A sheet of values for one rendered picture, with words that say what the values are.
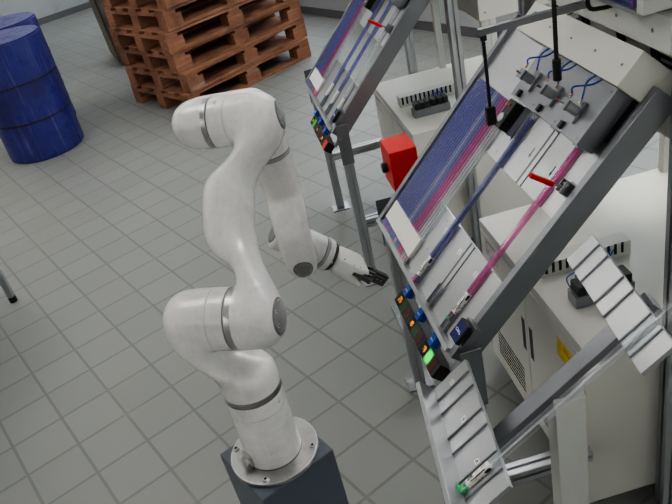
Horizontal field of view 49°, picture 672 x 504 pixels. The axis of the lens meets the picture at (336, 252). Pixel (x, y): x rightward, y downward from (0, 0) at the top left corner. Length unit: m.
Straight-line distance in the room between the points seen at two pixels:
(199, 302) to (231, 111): 0.37
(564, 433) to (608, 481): 0.72
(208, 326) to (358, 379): 1.49
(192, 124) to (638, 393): 1.28
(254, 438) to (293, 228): 0.48
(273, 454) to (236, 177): 0.56
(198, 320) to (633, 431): 1.24
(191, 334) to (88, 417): 1.77
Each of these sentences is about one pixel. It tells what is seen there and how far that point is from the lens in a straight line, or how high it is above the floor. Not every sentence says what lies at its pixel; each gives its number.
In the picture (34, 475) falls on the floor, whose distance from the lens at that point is 2.99.
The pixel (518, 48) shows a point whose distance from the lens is 2.08.
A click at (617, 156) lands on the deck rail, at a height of 1.11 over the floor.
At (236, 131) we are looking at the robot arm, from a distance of 1.41.
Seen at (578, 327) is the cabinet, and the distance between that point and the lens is 1.91.
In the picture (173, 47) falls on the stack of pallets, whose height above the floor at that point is 0.52.
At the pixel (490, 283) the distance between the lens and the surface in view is 1.70.
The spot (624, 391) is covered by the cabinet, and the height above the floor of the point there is 0.45.
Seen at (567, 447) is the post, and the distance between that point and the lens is 1.54.
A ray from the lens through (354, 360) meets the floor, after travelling 2.86.
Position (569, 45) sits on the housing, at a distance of 1.76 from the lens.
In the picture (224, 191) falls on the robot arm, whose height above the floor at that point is 1.26.
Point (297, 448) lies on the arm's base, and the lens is 1.58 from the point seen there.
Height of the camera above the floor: 1.84
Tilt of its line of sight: 32 degrees down
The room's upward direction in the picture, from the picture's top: 14 degrees counter-clockwise
